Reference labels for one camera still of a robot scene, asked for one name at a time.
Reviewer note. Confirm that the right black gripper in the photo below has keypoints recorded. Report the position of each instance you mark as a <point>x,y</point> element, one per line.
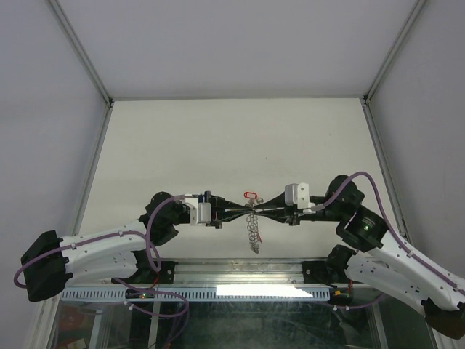
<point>288,215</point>

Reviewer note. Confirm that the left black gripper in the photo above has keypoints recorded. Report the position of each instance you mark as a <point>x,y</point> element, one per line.
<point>219,206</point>

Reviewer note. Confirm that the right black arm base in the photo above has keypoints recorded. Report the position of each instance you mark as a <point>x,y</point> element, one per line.
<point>323,272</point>

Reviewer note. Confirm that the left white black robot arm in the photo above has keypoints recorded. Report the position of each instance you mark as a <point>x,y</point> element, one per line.
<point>128,253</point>

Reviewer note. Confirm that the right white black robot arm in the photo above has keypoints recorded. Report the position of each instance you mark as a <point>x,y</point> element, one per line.
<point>373,253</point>

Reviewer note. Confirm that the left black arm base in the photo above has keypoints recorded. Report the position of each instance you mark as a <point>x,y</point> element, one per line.
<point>145,275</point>

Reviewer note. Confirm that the silver key red tag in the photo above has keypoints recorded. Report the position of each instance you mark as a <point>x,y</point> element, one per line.
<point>252,198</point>

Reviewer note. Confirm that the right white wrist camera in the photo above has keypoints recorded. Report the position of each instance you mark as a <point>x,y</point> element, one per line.
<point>298,194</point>

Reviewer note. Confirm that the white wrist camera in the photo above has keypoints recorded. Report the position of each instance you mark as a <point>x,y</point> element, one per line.
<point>298,194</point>
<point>200,212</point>

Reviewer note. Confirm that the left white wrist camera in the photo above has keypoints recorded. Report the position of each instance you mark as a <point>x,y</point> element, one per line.
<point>200,212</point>

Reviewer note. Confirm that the aluminium mounting rail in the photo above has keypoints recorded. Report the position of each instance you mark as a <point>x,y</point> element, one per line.
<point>254,270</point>

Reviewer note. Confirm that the white slotted cable duct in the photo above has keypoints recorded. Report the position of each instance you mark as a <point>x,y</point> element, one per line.
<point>232,293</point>

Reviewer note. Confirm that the right aluminium frame post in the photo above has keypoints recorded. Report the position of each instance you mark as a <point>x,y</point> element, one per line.
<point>396,48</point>

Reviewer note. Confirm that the aluminium frame post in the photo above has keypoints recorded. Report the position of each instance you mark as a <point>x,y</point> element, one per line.
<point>74,41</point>
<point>396,48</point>

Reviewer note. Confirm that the left aluminium frame post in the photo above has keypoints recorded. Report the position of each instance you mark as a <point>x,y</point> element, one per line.
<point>74,41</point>

